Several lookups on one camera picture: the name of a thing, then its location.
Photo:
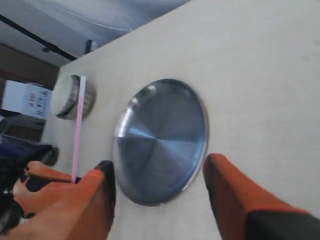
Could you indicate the purple translucent ring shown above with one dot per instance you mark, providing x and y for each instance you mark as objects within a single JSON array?
[{"x": 78, "y": 126}]

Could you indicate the white sheer curtain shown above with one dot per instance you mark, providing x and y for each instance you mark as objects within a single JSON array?
[{"x": 69, "y": 24}]

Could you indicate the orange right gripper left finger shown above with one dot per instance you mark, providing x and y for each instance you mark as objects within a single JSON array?
[{"x": 85, "y": 212}]

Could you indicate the round stainless steel plate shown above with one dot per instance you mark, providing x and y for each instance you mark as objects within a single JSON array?
[{"x": 159, "y": 142}]

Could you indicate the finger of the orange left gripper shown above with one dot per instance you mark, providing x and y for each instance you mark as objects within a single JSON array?
[{"x": 38, "y": 187}]

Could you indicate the black curtain rail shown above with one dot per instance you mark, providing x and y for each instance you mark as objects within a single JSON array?
[{"x": 50, "y": 47}]

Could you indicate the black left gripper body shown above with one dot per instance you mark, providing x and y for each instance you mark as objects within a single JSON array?
[{"x": 10, "y": 171}]

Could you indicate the white cardboard box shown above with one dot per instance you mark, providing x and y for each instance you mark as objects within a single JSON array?
[{"x": 26, "y": 98}]

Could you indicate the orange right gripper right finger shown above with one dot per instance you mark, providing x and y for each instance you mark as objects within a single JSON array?
[{"x": 243, "y": 210}]

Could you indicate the white ceramic bowl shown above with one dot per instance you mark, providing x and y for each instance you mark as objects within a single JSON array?
[{"x": 64, "y": 95}]

